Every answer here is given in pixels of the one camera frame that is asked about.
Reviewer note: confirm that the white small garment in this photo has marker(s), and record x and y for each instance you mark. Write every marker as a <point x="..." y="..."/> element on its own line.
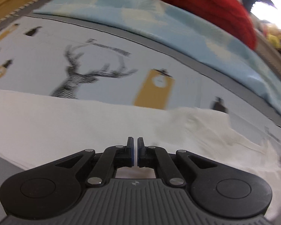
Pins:
<point x="36" y="129"/>

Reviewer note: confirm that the red folded blanket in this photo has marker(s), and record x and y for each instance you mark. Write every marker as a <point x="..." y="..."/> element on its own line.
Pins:
<point x="228" y="15"/>

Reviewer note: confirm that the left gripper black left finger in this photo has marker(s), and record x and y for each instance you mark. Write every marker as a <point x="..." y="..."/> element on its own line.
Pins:
<point x="52" y="189"/>

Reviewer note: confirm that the light blue patterned quilt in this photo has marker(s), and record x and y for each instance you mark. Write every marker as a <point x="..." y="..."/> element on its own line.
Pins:
<point x="181" y="31"/>

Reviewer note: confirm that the grey printed bed sheet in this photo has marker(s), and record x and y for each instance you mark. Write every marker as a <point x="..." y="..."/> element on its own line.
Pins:
<point x="70" y="58"/>

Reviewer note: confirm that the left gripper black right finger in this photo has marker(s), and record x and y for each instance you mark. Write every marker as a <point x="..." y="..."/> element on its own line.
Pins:
<point x="220" y="190"/>

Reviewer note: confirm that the yellow plush toy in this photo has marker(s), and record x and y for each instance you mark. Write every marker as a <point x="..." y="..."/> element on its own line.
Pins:
<point x="273" y="35"/>

